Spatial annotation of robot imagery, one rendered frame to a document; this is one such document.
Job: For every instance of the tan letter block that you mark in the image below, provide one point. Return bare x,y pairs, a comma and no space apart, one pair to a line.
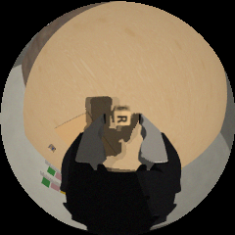
122,115
51,148

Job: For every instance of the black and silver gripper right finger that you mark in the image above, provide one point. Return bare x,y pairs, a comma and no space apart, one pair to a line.
157,153

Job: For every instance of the tan square mat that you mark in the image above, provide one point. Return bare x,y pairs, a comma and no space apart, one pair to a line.
69,130

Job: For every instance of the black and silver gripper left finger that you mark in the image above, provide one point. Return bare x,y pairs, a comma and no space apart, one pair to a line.
85,152

